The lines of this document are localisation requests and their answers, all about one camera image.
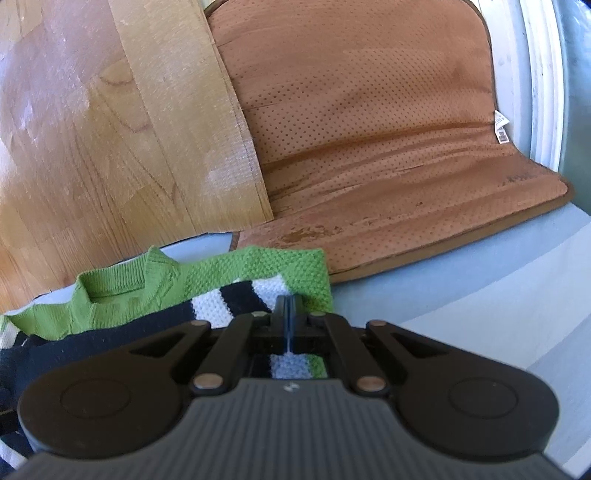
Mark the white window frame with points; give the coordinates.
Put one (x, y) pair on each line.
(545, 83)

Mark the white cushion tag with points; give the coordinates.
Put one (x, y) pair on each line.
(501, 125)

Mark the green black white striped sweater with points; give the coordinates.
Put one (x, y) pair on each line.
(115, 323)

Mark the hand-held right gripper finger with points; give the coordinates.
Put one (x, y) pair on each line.
(292, 323)
(281, 323)

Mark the wooden headboard panel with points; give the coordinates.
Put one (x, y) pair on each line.
(115, 138)

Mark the blue striped bed sheet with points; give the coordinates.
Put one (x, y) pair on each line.
(461, 300)

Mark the brown perforated seat cushion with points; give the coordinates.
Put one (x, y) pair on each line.
(369, 138)

